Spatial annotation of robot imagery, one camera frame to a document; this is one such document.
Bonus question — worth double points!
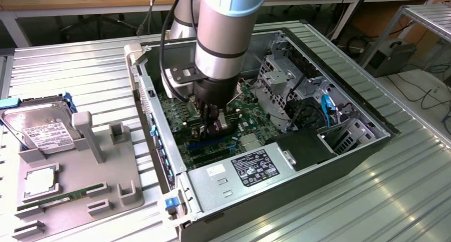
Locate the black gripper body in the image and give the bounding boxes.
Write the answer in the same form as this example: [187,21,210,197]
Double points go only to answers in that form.
[194,77,242,114]

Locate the blue expansion slot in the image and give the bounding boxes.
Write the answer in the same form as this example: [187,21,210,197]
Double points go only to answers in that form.
[186,140,213,151]

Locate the green motherboard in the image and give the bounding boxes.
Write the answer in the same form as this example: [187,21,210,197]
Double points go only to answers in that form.
[157,79,283,172]

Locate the silver chipset heatsink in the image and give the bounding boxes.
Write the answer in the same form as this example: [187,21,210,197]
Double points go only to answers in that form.
[241,135,265,149]

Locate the metal disk bay cage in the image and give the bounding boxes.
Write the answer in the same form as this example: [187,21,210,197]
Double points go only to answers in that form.
[255,54,309,133]

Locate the grey power supply unit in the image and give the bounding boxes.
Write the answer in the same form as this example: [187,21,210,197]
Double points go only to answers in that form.
[186,143,302,214]

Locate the black fan shroud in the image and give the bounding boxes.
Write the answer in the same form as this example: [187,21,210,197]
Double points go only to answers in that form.
[266,127,338,172]

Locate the open black PC case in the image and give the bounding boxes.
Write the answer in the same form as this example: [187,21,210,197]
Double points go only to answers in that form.
[123,27,402,242]

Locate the blue disk carrier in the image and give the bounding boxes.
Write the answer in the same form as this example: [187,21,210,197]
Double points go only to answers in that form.
[0,92,78,151]

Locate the black chair base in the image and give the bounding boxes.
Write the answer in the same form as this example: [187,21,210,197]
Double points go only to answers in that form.
[59,13,139,40]

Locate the grey parts rack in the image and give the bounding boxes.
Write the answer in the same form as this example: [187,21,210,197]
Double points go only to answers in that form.
[0,111,147,240]

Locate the silver hard disk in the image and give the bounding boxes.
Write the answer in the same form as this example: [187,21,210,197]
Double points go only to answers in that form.
[0,100,84,154]

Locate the black box device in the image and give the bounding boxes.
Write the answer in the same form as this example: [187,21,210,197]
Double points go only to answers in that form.
[366,41,418,78]

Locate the green RAM stick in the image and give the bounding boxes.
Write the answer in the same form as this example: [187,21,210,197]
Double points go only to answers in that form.
[16,183,107,210]

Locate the wooden desk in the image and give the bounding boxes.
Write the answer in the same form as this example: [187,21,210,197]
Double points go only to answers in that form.
[0,0,442,12]

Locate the silver CPU chip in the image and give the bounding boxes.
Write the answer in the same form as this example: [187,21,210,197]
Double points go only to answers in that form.
[24,170,59,198]

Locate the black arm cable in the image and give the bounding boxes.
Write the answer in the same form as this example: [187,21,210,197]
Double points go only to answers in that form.
[158,0,185,95]

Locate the blue disk wire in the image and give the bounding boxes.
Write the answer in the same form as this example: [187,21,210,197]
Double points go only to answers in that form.
[321,94,337,128]

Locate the black floor cable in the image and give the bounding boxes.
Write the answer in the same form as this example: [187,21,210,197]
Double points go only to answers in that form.
[386,64,451,111]

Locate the grey metal frame rack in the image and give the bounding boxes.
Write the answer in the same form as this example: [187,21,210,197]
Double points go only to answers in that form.
[361,4,451,69]

